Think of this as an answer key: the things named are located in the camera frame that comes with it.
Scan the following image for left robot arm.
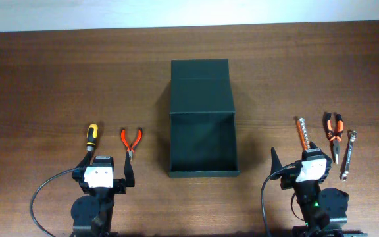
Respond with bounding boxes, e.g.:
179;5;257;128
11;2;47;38
70;151;135;236

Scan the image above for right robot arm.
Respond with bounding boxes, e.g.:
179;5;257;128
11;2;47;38
261;143;368;237

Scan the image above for left black cable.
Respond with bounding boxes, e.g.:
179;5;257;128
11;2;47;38
29;167;78;237

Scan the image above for orange socket bit rail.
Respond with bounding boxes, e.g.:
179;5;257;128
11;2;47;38
297;117;311;151

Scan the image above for yellow black screwdriver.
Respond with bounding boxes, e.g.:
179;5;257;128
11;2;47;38
86;123;98;153

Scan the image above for orange black long-nose pliers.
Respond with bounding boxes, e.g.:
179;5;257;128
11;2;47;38
324;113;344;164

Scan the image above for small orange cutting pliers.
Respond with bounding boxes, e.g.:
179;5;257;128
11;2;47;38
120;127;143;160

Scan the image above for black cable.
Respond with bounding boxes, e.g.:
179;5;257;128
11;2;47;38
29;167;78;237
260;161;301;237

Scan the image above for right black cable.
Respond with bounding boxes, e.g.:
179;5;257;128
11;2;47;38
260;161;301;237

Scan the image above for silver combination wrench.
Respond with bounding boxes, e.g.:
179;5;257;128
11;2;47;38
340;130;357;181

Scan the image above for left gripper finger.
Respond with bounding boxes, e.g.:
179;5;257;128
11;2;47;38
124;151;135;187
76;151;93;170

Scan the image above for dark green open box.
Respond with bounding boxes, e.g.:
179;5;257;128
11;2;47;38
169;59;240;178

